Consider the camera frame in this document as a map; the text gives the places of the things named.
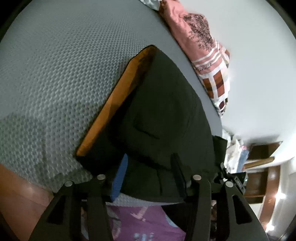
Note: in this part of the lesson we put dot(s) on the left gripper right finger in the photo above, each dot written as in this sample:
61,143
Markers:
222,213

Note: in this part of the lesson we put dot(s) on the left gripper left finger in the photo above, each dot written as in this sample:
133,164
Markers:
61,220

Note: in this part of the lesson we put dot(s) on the black pants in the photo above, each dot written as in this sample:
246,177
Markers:
154,118

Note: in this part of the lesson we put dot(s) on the purple patterned clothing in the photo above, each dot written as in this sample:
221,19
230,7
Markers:
168,222

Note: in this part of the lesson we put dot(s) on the wooden shelf unit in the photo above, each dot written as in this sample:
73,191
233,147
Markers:
263,182

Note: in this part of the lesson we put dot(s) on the white patterned bedsheet pile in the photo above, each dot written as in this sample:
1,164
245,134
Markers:
236,153

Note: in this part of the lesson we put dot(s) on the pink checked pillow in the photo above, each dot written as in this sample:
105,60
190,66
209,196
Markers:
209,58

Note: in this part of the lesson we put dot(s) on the grey mesh mattress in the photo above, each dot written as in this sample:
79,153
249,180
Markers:
60,61

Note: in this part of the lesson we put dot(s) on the light blue striped cloth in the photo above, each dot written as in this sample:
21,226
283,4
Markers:
153,4

